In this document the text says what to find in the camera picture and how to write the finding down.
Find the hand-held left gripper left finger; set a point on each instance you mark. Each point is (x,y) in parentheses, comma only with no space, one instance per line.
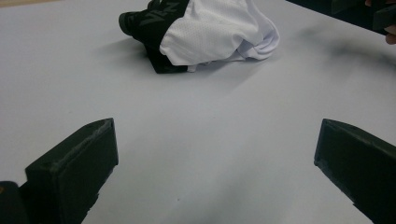
(71,174)

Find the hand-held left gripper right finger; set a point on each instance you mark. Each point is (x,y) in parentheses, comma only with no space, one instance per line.
(361,161)

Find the white shorts with black waistband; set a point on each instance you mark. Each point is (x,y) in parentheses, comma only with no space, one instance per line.
(214,34)

